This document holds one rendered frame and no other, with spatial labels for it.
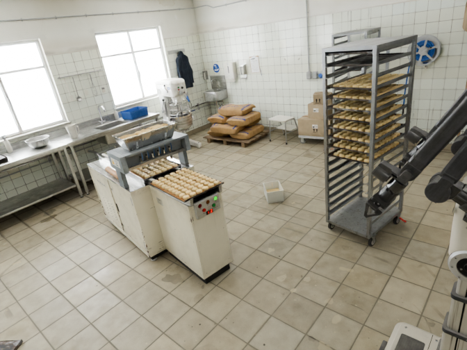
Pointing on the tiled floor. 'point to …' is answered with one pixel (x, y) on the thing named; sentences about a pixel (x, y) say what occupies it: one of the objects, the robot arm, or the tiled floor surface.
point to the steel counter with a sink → (90, 128)
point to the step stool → (283, 124)
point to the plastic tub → (273, 192)
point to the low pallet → (237, 139)
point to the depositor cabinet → (131, 208)
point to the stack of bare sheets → (10, 344)
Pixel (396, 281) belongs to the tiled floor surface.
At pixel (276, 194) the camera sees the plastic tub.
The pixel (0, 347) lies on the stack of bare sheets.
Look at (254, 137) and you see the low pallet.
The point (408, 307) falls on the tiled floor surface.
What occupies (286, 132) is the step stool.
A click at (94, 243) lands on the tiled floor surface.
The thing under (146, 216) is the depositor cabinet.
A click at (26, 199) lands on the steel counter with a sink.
